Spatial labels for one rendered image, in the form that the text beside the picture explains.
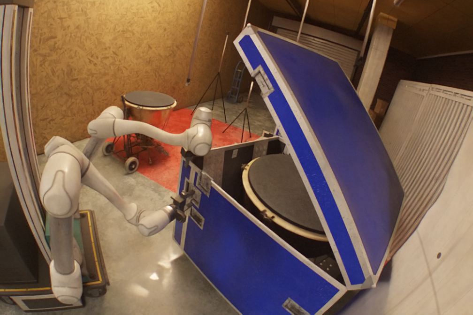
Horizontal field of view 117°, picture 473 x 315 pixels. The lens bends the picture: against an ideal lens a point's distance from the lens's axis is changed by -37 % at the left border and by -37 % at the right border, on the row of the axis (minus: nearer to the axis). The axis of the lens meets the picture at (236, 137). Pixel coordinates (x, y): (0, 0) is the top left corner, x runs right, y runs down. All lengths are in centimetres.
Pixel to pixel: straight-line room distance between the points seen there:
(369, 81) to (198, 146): 443
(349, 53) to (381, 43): 329
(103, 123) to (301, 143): 99
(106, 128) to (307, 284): 124
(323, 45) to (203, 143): 758
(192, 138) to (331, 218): 68
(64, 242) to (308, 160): 96
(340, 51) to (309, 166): 760
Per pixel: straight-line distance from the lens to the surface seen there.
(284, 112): 87
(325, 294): 108
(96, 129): 133
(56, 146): 90
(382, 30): 524
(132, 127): 127
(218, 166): 167
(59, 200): 74
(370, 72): 510
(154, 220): 117
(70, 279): 117
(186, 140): 108
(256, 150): 193
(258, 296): 139
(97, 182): 98
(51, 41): 311
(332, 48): 835
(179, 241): 187
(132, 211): 126
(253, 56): 98
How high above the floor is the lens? 167
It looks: 23 degrees down
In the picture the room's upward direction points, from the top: 14 degrees clockwise
